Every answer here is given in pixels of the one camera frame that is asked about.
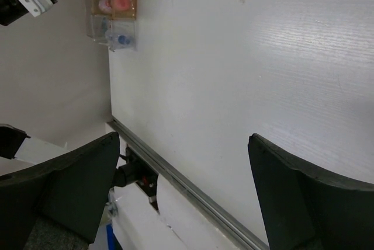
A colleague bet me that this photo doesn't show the aluminium table edge rail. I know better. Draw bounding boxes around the aluminium table edge rail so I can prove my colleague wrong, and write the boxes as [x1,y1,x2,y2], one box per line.
[108,119,269,249]

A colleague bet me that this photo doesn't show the amber plastic tray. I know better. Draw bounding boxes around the amber plastic tray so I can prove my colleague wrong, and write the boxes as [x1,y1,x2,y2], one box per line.
[89,0,137,20]

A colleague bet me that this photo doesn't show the clear plastic tray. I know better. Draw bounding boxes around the clear plastic tray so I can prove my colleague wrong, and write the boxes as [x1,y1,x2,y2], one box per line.
[85,14,137,51]

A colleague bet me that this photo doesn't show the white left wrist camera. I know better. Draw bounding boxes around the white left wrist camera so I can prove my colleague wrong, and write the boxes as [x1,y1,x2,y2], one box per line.
[18,0,54,18]

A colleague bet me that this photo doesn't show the pink glue bottle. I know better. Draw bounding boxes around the pink glue bottle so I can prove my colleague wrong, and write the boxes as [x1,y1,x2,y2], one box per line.
[98,0,131,13]

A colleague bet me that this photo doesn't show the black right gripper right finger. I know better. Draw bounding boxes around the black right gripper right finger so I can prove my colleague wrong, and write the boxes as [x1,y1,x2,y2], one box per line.
[248,134,373,249]

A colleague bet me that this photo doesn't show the blue cap spray bottle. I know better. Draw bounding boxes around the blue cap spray bottle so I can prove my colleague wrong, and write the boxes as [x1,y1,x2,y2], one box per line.
[102,18,136,50]

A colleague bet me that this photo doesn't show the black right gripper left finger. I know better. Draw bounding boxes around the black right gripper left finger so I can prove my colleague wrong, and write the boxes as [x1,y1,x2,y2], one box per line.
[1,132,119,249]

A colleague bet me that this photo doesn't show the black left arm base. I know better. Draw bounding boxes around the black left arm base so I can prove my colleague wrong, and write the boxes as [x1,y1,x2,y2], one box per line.
[112,146,159,212]

